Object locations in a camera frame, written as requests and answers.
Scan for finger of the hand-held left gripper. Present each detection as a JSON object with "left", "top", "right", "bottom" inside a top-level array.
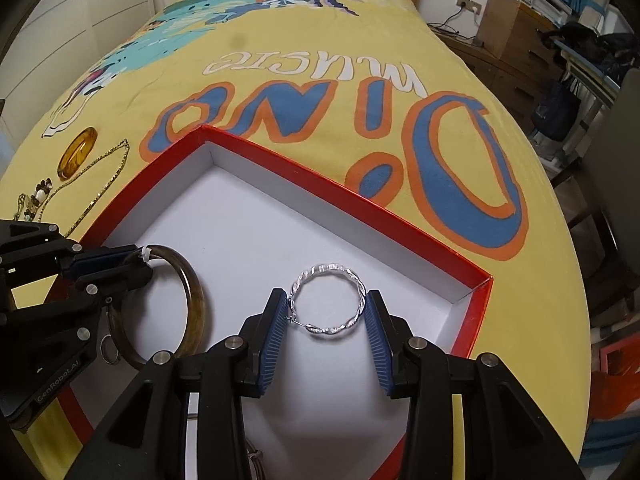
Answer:
[
  {"left": 0, "top": 219, "right": 147, "bottom": 287},
  {"left": 30, "top": 262, "right": 153, "bottom": 356}
]

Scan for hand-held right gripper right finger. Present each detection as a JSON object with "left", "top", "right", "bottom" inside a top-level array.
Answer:
[{"left": 364, "top": 289, "right": 586, "bottom": 480}]

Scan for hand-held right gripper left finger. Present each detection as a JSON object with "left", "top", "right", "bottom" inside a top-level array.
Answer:
[{"left": 65, "top": 287, "right": 291, "bottom": 480}]

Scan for dark brown bangle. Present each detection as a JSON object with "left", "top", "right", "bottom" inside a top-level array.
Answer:
[{"left": 107, "top": 244, "right": 206, "bottom": 372}]

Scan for silver twisted hoop bracelet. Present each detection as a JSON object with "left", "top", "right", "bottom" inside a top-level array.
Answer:
[{"left": 287, "top": 262, "right": 368, "bottom": 342}]

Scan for silver jewellery pieces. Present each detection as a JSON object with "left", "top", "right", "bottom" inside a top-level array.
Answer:
[{"left": 15, "top": 177, "right": 56, "bottom": 223}]

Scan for gold chain necklace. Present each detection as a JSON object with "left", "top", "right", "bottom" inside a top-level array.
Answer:
[{"left": 42, "top": 139, "right": 132, "bottom": 236}]

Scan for amber bangle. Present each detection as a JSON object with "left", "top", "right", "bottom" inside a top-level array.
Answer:
[{"left": 56, "top": 128, "right": 99, "bottom": 181}]

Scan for red cardboard box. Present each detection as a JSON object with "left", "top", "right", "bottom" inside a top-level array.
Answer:
[{"left": 55, "top": 125, "right": 493, "bottom": 480}]

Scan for white wardrobe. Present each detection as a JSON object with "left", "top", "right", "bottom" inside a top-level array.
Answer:
[{"left": 0, "top": 0, "right": 177, "bottom": 111}]

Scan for red plastic object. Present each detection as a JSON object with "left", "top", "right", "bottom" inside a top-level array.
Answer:
[{"left": 595, "top": 337, "right": 640, "bottom": 428}]

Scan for yellow printed blanket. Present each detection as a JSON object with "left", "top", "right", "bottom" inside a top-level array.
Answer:
[{"left": 0, "top": 0, "right": 586, "bottom": 480}]

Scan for grey desk chair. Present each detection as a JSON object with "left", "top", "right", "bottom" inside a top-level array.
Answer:
[{"left": 587, "top": 60, "right": 640, "bottom": 316}]

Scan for low wooden bedside cabinet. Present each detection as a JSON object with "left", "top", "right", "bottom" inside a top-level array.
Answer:
[{"left": 445, "top": 35, "right": 543, "bottom": 128}]

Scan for dark blue bag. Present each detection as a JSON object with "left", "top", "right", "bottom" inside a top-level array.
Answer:
[{"left": 532, "top": 80, "right": 581, "bottom": 142}]

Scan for wooden drawer chest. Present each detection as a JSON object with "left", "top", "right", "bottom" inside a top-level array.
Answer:
[{"left": 477, "top": 0, "right": 566, "bottom": 92}]

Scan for study desk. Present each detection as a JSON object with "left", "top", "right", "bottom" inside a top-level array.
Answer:
[{"left": 555, "top": 40, "right": 628, "bottom": 111}]

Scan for black bag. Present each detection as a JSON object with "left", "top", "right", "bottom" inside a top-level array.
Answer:
[{"left": 542, "top": 22, "right": 608, "bottom": 61}]

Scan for black power cable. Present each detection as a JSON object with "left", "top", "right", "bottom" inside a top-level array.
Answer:
[{"left": 427, "top": 7, "right": 467, "bottom": 37}]

